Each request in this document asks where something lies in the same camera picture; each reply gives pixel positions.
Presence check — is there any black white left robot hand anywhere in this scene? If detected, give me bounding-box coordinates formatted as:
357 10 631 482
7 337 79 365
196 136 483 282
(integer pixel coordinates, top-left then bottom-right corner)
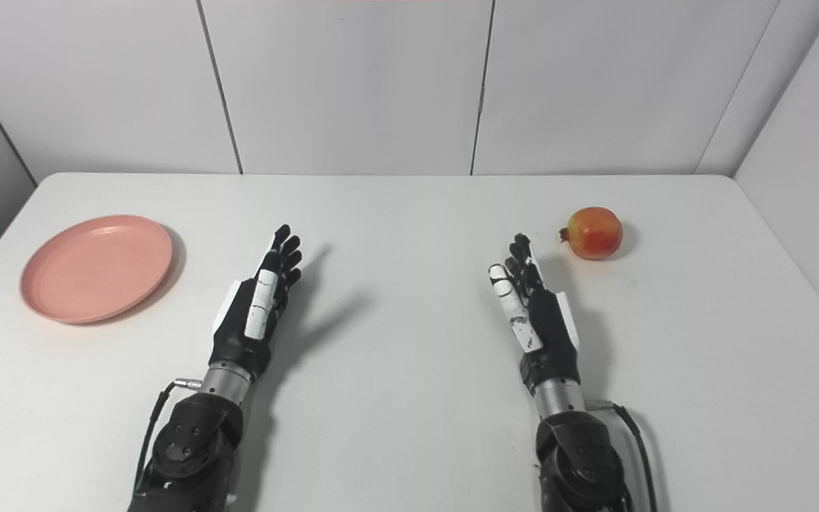
208 224 304 381

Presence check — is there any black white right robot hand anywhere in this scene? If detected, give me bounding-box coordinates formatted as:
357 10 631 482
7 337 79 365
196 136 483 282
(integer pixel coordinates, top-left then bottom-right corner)
488 233 582 390

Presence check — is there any red yellow pomegranate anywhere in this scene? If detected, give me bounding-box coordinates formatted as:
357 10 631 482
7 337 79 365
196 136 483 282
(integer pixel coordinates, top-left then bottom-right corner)
560 206 623 261

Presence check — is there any pink round plate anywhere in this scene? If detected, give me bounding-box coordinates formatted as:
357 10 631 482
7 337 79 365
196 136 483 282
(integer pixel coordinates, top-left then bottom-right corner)
20 215 174 325

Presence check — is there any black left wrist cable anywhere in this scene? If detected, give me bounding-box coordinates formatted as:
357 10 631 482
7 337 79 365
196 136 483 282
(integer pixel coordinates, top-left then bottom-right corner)
134 378 204 495

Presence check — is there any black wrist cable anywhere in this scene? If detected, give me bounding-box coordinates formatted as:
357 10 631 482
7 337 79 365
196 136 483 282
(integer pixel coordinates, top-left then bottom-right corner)
134 378 204 495
587 400 659 512

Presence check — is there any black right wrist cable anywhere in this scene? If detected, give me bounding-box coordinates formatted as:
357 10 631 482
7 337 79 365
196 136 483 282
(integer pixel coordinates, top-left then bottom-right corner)
587 400 659 512

